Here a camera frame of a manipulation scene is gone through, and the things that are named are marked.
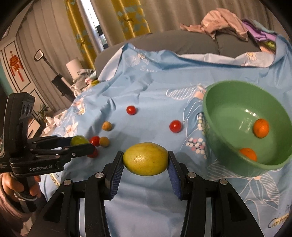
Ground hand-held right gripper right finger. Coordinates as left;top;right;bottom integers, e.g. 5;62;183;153
168;150;258;237

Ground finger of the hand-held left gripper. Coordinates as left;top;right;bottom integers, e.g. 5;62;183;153
27;135;77;149
34;143;95;164

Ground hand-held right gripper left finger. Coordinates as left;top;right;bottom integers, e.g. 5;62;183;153
34;151;125;237

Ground small green fruit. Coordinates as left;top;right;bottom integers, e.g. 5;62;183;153
70;135;90;147

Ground large yellow-green fruit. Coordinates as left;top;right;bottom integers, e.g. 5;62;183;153
123;142;169;176

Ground green plastic bowl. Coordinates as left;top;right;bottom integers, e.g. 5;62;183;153
203;80;292;178

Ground person's left forearm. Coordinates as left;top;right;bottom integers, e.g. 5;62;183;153
0;191;37;220

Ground person's left hand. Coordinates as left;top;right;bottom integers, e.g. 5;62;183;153
1;173;43;202

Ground green potted plant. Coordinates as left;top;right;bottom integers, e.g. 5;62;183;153
36;104;49;121

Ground grey clothes heap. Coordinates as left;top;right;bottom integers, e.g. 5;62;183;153
73;69;101;92

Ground orange tangerine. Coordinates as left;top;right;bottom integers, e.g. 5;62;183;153
239;148;257;162
253;118;270;138

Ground blue floral bed sheet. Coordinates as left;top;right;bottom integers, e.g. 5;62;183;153
34;42;292;237

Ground yellow patterned curtain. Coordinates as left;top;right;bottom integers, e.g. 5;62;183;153
65;0;151;69

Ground grey sofa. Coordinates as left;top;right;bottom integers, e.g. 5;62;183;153
94;30;263;75

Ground pink crumpled clothes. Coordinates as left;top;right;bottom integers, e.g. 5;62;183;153
180;8;249;41

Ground purple cloth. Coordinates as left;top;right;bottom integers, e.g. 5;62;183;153
243;19;277;42

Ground red knot wall ornament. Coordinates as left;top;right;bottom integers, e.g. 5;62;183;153
9;50;24;81

